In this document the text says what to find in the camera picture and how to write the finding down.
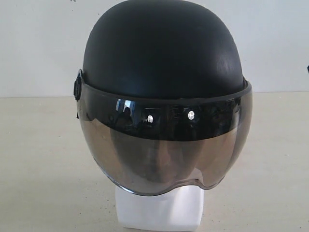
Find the white mannequin head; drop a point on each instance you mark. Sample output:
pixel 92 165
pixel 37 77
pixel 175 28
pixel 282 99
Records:
pixel 159 207

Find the black helmet with tinted visor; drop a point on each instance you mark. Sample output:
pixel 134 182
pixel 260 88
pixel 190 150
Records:
pixel 161 97

